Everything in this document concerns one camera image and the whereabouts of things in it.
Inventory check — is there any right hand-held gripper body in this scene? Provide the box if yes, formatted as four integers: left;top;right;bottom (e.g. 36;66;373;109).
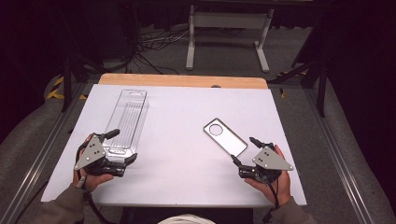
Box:
238;143;295;185

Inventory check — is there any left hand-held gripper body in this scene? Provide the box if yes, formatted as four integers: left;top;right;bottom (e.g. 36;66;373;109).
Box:
74;133;128;178

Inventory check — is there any clear plastic packaging tray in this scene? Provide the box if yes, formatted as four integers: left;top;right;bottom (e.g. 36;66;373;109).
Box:
103;89;150;163

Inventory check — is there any clear phone case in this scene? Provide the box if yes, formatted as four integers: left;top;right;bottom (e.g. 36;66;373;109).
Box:
203;117;249;159

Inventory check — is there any person's right hand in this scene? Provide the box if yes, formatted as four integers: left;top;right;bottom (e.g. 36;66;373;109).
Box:
244;144;292;207

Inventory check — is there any person's left hand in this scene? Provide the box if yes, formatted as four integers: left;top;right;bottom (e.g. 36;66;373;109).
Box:
72;133;115;194

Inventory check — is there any yellow black floor tape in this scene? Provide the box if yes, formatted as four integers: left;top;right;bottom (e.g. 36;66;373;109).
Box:
46;76;89;101

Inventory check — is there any black tripod stand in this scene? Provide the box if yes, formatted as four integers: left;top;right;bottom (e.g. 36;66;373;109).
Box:
266;52;330;119
59;43;108;114

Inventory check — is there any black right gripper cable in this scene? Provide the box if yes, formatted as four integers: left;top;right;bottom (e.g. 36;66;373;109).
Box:
262;177;281;224

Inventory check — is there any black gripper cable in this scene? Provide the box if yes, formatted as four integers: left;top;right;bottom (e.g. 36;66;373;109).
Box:
76;140;117;224
262;177;281;224

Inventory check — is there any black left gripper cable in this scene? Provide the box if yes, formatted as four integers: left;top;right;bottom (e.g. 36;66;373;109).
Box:
76;140;117;224

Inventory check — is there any aluminium floor rail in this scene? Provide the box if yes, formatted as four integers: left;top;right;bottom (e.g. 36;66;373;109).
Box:
302;88;375;224
0;82;92;224

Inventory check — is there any bundle of floor cables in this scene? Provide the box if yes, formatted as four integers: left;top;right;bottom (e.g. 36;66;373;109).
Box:
124;23;191;77

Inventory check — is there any white metal stand frame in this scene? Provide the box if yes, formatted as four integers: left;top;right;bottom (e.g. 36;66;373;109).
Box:
185;4;276;75

